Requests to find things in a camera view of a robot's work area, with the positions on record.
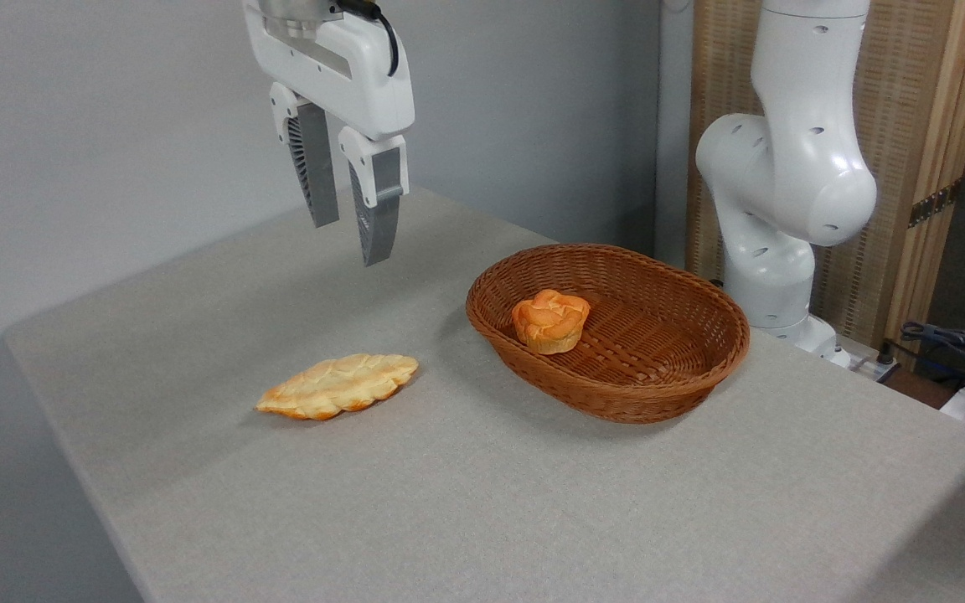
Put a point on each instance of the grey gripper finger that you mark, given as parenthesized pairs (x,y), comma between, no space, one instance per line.
(377,219)
(315,176)

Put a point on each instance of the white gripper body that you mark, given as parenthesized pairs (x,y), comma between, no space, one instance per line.
(347,74)

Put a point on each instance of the leaf-shaped bread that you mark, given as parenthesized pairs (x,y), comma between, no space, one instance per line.
(338,385)

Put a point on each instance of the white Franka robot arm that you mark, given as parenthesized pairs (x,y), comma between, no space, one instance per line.
(792,167)

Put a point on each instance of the small muffin-shaped bread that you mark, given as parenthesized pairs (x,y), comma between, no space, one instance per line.
(549,321)

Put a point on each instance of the brown oval wicker basket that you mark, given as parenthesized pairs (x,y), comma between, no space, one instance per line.
(658,352)

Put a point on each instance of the white power strip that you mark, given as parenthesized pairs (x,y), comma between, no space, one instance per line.
(872,367)

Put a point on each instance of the wooden folding screen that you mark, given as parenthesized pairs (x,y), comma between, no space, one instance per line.
(910,126)

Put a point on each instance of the metal screen hinge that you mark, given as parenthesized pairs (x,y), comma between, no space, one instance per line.
(933,203)

